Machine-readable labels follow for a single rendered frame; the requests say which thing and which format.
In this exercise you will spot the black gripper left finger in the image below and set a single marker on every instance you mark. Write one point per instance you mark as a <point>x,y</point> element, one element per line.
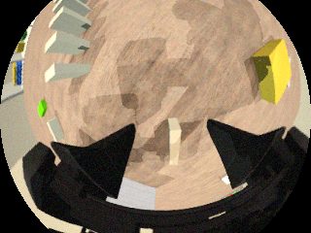
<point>103,162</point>

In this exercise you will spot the bright green rectangular block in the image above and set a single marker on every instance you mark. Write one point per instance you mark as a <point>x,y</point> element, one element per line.
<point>42,108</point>

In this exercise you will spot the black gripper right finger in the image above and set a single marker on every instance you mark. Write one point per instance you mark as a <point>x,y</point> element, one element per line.
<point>241,151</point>

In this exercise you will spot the yellow rectangular block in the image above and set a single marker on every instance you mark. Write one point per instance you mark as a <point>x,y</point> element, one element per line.
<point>273,70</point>

